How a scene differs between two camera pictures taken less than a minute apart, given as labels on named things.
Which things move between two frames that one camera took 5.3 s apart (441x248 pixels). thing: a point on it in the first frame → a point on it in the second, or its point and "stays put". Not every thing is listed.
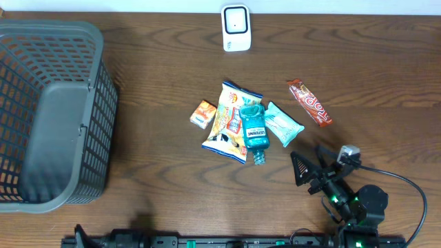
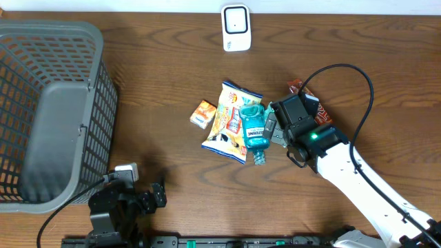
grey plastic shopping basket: (58, 107) stays put
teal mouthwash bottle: (255, 131) stays put
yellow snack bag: (228, 137) stays put
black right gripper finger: (304, 170) → (270, 125)
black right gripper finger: (326, 157) → (278, 137)
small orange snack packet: (202, 115) stays put
